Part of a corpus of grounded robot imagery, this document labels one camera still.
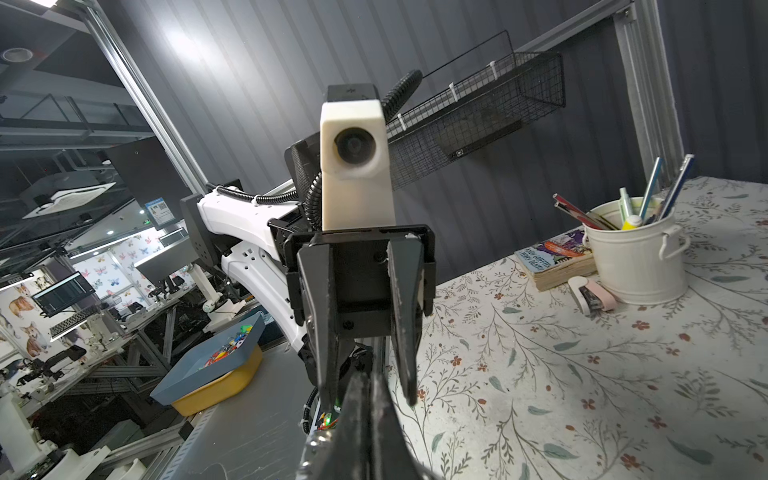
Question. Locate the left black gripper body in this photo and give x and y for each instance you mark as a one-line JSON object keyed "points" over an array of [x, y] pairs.
{"points": [[361, 275]]}

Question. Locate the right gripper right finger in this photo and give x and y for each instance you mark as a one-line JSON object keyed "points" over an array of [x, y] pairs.
{"points": [[389, 457]]}

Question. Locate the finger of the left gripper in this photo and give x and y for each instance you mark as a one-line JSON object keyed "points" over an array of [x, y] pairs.
{"points": [[316, 264], [405, 267]]}

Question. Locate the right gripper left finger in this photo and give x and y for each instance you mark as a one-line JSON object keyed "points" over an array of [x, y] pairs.
{"points": [[348, 454]]}

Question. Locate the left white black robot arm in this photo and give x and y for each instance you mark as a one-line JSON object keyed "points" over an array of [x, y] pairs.
{"points": [[242, 235]]}

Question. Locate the blue yellow tray outside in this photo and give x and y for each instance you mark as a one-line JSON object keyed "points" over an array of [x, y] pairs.
{"points": [[214, 370]]}

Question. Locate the colourful paperback book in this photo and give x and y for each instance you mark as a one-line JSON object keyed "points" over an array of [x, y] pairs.
{"points": [[553, 262]]}

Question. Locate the white pen cup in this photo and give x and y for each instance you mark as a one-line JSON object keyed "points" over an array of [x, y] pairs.
{"points": [[642, 266]]}

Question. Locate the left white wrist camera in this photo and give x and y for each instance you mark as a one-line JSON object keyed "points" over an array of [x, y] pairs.
{"points": [[357, 188]]}

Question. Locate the black wire mesh basket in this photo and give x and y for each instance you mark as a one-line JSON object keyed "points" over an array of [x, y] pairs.
{"points": [[483, 94]]}

